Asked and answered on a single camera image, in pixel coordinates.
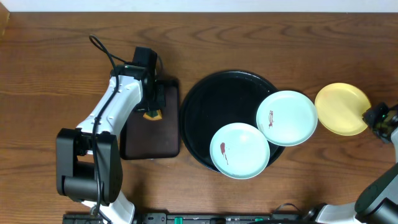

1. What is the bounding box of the green yellow sponge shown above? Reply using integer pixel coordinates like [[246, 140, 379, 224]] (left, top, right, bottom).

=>
[[143, 110, 162, 121]]

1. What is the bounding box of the yellow plate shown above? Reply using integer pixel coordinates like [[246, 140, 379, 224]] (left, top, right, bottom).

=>
[[315, 83, 371, 136]]

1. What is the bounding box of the light green plate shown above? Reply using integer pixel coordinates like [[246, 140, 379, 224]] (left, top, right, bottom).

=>
[[256, 90, 318, 147]]

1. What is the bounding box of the light blue plate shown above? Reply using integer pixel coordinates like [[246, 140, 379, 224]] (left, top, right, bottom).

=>
[[210, 123, 271, 180]]

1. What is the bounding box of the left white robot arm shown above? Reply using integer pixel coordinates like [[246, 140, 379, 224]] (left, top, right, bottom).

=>
[[55, 63, 158, 223]]

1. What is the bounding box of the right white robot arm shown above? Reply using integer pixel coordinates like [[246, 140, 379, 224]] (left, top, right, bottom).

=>
[[305, 103, 397, 224]]

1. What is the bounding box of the small dark rectangular tray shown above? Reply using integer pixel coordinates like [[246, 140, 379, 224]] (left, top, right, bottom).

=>
[[119, 79, 180, 160]]

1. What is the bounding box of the large round black tray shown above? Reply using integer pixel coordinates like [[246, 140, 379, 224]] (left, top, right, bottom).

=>
[[178, 70, 278, 172]]

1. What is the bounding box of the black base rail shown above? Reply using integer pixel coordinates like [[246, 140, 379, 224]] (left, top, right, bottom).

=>
[[61, 210, 314, 224]]

